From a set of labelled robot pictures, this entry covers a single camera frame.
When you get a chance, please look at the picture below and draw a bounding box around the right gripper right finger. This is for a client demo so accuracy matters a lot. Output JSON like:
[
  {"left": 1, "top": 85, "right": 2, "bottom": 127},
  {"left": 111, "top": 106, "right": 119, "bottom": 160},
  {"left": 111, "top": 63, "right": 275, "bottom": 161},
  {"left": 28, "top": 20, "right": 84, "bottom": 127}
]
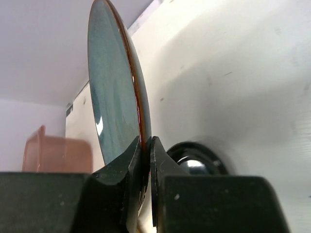
[{"left": 150, "top": 136, "right": 290, "bottom": 233}]

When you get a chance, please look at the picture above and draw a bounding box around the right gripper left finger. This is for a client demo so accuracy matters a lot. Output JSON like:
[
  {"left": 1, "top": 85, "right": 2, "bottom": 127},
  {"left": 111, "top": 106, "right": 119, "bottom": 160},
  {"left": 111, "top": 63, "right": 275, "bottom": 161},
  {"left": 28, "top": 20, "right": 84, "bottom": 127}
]
[{"left": 72, "top": 137, "right": 143, "bottom": 233}]

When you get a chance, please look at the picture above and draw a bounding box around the small black plate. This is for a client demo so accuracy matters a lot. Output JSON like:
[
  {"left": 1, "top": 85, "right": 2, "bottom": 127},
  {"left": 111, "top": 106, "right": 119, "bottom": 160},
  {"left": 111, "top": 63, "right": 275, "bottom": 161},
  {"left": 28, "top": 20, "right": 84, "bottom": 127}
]
[{"left": 167, "top": 141, "right": 229, "bottom": 176}]

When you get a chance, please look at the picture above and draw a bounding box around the dark teal glazed plate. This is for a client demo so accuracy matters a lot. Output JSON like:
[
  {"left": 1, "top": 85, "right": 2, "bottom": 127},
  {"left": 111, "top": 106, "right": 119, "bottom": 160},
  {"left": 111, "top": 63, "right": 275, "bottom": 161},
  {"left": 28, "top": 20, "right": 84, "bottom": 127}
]
[{"left": 87, "top": 0, "right": 152, "bottom": 165}]

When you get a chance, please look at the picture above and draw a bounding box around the pink translucent plastic bin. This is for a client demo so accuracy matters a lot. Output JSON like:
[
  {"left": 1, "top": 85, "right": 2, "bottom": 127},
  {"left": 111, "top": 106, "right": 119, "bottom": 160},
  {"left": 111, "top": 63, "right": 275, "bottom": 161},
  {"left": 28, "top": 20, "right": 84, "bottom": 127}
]
[{"left": 22, "top": 125, "right": 93, "bottom": 173}]

